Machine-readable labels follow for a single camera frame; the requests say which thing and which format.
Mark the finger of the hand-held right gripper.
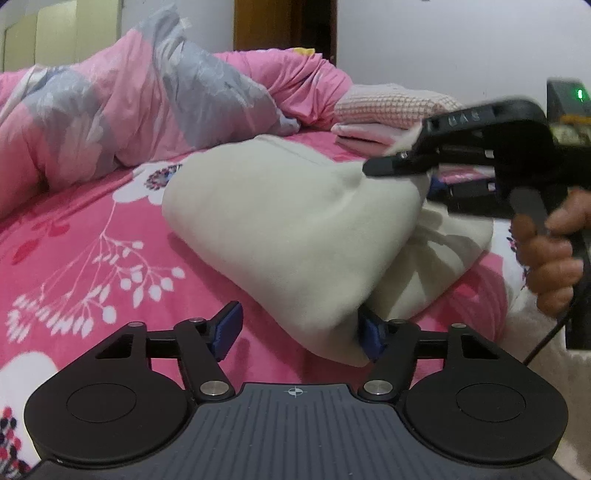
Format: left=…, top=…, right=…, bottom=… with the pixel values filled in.
left=426, top=178, right=514, bottom=219
left=362, top=150, right=498, bottom=179

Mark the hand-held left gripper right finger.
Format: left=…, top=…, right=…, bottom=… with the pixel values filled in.
left=358, top=307, right=502, bottom=401

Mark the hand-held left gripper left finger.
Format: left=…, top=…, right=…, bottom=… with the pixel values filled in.
left=95, top=301, right=243, bottom=401

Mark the cream hoodie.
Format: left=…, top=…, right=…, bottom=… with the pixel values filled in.
left=161, top=134, right=494, bottom=368

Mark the person's right hand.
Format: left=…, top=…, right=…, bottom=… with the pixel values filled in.
left=510, top=188, right=591, bottom=317

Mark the folded pale pink garment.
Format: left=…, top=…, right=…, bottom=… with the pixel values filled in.
left=331, top=121, right=414, bottom=158

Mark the folded checked waffle cloth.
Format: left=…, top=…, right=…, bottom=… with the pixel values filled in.
left=332, top=83, right=463, bottom=133

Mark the pink floral bed sheet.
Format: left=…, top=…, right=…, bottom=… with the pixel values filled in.
left=0, top=124, right=511, bottom=480

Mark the brown wooden door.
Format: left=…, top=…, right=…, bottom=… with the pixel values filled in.
left=233, top=0, right=339, bottom=64

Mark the pink grey floral duvet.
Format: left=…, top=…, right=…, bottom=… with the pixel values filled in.
left=0, top=8, right=302, bottom=223

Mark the pale green wardrobe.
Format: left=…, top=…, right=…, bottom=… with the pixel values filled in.
left=0, top=0, right=124, bottom=73

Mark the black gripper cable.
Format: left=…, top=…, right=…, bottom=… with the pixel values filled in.
left=523, top=313, right=574, bottom=366

